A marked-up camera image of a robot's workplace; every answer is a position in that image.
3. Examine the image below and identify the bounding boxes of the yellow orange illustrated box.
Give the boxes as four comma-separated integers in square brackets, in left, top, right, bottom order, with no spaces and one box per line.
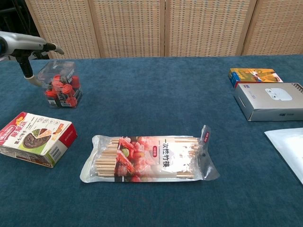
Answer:
[228,68,284,88]

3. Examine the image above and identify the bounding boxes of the silver earbuds box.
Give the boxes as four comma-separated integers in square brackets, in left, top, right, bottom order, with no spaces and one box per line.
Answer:
[233,82,303,122]

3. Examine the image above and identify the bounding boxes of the bamboo chopsticks plastic pack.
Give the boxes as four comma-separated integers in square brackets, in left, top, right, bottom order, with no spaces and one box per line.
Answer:
[80,125,220,183]

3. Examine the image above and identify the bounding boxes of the woven wood folding screen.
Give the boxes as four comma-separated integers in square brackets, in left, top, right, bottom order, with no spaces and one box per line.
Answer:
[25,0,303,59]

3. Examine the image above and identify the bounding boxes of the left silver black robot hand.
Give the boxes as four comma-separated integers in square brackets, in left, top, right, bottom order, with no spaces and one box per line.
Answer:
[0,30,65,87]

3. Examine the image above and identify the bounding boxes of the white plastic pouch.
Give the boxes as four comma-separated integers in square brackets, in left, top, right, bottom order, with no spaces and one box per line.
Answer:
[264,127,303,185]

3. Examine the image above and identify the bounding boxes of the blue velvet tablecloth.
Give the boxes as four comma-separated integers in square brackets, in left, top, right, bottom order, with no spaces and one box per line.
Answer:
[0,54,303,227]

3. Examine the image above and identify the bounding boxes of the black tripod stand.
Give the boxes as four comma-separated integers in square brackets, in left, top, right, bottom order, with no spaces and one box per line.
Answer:
[13,0,49,60]

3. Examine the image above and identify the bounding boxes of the red white food carton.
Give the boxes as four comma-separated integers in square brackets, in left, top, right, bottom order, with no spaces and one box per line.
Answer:
[0,112,78,168]

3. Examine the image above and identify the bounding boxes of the clear box of red-black bottles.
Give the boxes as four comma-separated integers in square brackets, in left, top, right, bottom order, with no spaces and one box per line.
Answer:
[35,61,84,109]

